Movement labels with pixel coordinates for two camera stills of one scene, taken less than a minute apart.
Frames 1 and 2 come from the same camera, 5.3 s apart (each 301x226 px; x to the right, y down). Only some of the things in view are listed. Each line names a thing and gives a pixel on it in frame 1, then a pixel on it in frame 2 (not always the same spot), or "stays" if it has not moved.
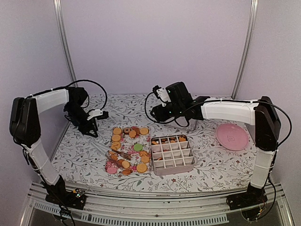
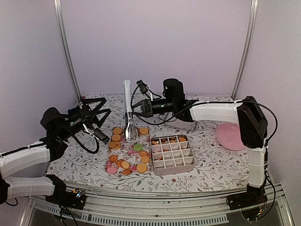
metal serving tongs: (109, 154) → (130, 130)
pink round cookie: (112, 170) stays
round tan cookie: (144, 131) stays
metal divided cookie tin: (171, 154) stays
